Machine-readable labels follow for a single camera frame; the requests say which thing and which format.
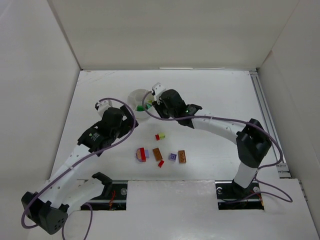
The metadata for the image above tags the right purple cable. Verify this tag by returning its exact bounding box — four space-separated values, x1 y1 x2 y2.
141 90 293 203

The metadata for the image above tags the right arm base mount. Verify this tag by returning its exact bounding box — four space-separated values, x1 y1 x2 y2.
215 181 265 210

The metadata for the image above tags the purple red lego assembly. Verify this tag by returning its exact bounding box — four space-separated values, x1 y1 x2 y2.
136 147 150 163

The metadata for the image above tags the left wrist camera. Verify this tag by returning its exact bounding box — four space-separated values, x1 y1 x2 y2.
94 100 113 118

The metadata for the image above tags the purple square lego brick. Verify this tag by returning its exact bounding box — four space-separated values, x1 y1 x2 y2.
168 153 177 162

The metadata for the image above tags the green sloped lego piece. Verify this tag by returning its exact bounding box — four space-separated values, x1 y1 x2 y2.
146 101 152 109

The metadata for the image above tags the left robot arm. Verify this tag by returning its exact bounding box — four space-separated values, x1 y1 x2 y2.
21 101 139 235

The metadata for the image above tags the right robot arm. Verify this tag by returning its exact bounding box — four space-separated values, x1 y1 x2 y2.
151 83 272 189

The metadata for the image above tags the small red lego lower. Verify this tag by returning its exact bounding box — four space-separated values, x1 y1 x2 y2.
158 160 165 168

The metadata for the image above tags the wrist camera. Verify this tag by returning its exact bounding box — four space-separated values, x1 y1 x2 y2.
151 82 166 100
94 100 113 118

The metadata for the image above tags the yellow-green lego brick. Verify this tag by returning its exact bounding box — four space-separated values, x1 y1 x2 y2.
159 133 166 139

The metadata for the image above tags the brown lego plate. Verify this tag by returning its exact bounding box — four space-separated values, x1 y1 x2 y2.
152 148 163 162
178 150 187 164

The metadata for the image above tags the green square lego brick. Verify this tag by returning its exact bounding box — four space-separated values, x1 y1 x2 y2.
137 106 144 112

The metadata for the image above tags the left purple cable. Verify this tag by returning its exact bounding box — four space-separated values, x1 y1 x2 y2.
21 97 138 240

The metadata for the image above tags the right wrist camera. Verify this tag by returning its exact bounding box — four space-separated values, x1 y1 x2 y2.
151 82 166 100

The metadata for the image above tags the aluminium rail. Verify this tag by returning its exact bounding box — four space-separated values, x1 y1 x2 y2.
249 70 292 179

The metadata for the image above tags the purple cable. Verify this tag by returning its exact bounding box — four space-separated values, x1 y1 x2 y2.
141 90 293 203
21 97 138 240

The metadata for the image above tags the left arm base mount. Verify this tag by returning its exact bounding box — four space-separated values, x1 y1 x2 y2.
86 172 128 211

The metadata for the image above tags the white divided round container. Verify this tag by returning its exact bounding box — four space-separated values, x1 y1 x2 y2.
127 89 156 120

